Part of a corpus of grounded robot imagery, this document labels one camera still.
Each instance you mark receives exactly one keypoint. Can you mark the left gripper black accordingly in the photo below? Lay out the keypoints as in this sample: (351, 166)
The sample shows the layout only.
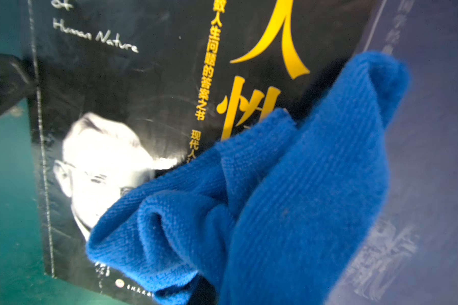
(15, 82)

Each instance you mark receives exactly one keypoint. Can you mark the black book yellow title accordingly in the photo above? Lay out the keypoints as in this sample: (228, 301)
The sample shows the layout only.
(128, 90)

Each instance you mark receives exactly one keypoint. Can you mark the blue cloth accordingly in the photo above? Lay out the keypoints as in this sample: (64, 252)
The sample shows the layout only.
(270, 216)

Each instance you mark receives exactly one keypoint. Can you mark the purple book yellow label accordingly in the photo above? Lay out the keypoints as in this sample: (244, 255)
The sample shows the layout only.
(411, 255)

